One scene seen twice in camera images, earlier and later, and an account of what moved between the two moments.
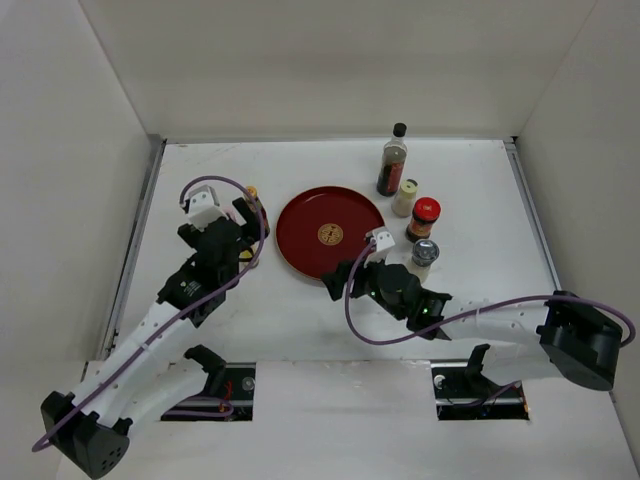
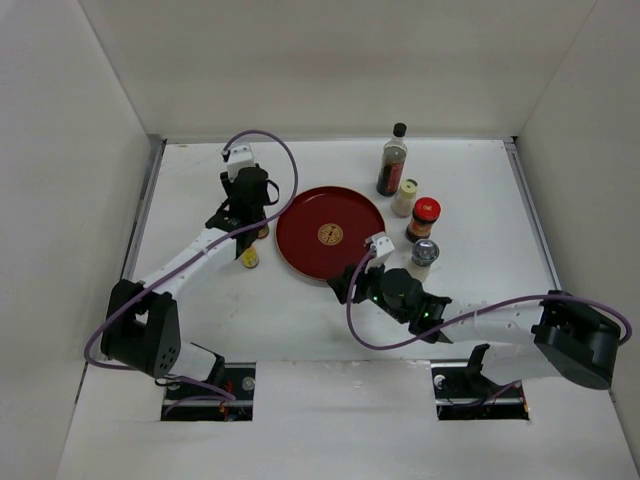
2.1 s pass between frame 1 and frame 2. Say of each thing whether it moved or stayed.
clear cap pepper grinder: stayed
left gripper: moved
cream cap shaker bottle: stayed
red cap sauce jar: stayed
